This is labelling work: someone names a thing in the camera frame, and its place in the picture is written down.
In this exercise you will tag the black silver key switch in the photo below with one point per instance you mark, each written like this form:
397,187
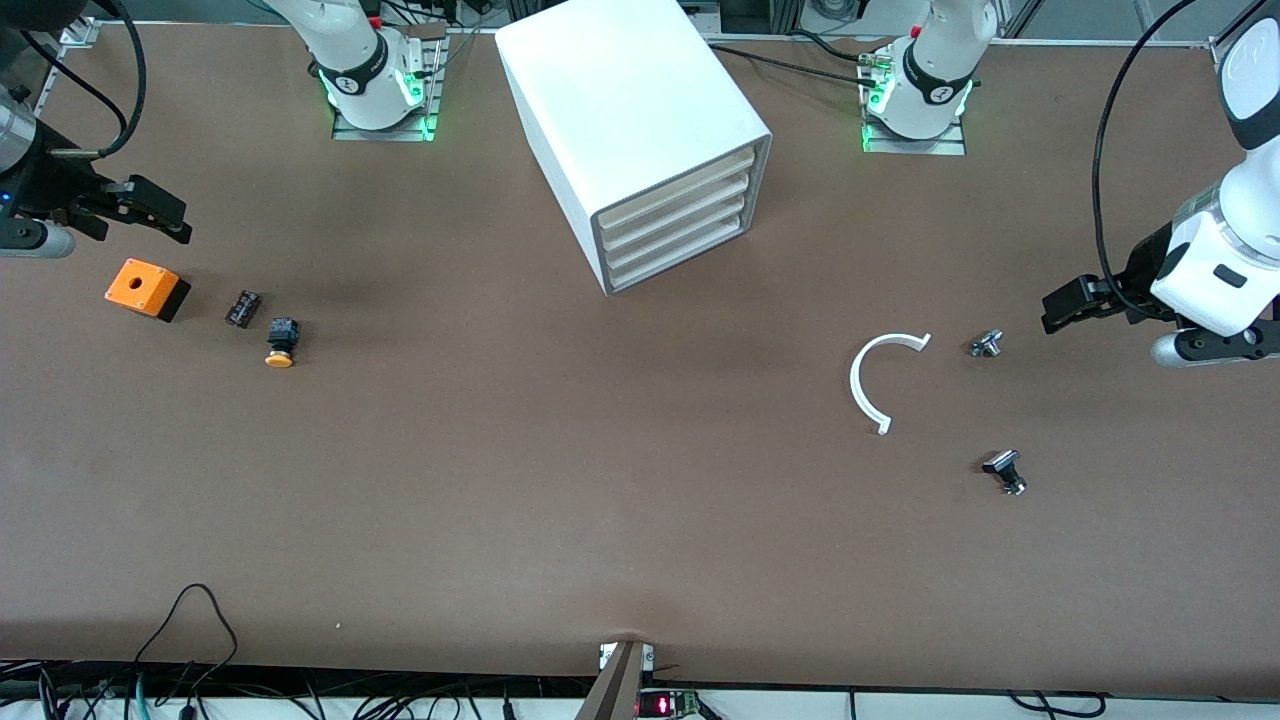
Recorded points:
1005,470

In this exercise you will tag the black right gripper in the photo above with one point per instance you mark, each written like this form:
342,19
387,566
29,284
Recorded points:
42,184

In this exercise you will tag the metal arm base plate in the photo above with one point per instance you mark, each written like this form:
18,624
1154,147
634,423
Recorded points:
432,100
915,146

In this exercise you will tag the brown camera mount bracket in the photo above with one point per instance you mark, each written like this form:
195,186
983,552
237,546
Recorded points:
615,685

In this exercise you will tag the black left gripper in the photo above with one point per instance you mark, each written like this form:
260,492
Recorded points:
1137,271

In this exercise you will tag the aluminium frame corner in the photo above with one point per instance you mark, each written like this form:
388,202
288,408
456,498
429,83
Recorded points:
1222,55
80,35

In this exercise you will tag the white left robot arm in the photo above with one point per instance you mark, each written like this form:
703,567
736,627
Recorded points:
935,80

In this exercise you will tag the orange black button box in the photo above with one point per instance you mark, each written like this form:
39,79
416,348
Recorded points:
140,285

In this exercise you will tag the small silver switch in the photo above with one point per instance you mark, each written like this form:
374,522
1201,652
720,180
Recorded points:
986,343

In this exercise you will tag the small black terminal block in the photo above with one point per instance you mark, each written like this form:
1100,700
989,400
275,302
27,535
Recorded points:
243,308

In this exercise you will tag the device with red light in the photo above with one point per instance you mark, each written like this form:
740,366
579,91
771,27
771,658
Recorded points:
665,705

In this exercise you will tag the white curved plastic arc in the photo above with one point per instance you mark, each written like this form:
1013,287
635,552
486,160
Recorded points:
857,380

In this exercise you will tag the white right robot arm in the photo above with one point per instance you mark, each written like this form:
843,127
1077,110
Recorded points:
360,60

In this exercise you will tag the yellow push button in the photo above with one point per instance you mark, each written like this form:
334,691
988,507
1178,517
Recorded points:
281,345

